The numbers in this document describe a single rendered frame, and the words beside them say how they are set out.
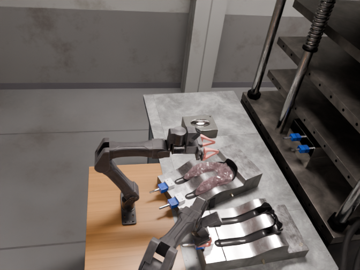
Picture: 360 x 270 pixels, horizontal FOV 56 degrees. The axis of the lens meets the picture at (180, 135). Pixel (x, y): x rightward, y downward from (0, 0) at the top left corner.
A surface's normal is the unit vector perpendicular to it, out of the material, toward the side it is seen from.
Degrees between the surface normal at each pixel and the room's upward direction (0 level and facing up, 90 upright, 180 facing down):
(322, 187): 0
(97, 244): 0
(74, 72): 90
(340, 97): 0
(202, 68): 90
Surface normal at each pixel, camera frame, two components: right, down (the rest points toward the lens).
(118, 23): 0.16, 0.66
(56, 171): 0.10, -0.75
